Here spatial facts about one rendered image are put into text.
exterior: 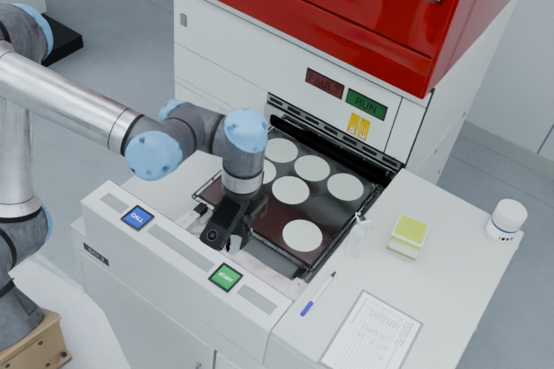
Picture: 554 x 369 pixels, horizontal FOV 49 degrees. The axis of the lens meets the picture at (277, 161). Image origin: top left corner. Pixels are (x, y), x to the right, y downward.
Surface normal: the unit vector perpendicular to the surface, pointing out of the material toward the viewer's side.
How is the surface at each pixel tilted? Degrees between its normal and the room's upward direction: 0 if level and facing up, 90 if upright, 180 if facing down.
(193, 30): 90
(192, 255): 0
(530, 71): 90
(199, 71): 90
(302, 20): 90
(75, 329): 0
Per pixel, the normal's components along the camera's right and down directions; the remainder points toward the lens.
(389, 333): 0.11, -0.70
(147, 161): -0.27, 0.34
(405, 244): -0.44, 0.60
